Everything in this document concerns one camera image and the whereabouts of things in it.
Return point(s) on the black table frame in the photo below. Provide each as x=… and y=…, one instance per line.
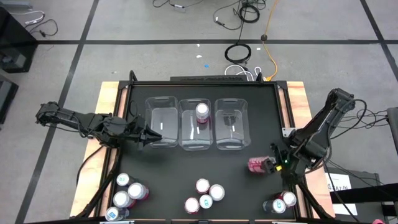
x=202, y=83

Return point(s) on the pink object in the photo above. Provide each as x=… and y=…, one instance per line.
x=377, y=221

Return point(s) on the black flat bar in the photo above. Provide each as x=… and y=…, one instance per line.
x=367, y=193

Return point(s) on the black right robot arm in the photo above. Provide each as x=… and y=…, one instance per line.
x=323, y=121

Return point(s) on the black metal frame leg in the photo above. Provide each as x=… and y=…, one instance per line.
x=311, y=199
x=102, y=186

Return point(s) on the wooden table board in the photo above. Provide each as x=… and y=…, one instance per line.
x=107, y=93

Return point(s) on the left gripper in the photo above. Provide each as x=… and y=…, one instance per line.
x=136, y=132

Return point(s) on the clear plastic bin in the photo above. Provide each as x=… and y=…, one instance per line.
x=189, y=137
x=161, y=109
x=231, y=137

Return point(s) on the black box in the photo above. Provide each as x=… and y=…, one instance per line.
x=363, y=214

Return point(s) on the black cabinet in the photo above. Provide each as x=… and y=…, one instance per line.
x=12, y=37

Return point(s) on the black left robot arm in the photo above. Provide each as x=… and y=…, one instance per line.
x=77, y=119

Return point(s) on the white printed paper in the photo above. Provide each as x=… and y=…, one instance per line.
x=338, y=180

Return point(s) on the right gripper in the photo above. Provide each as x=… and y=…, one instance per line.
x=284, y=165

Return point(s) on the silver metal bracket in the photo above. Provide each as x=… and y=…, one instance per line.
x=287, y=132

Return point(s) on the white paper sheet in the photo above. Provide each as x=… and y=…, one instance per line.
x=345, y=209

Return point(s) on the black rectangular bar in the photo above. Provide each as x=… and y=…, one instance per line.
x=206, y=78

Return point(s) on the dark grey floor unit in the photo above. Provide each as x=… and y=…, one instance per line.
x=6, y=96

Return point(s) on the black round floor plug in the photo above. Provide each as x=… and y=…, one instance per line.
x=264, y=37

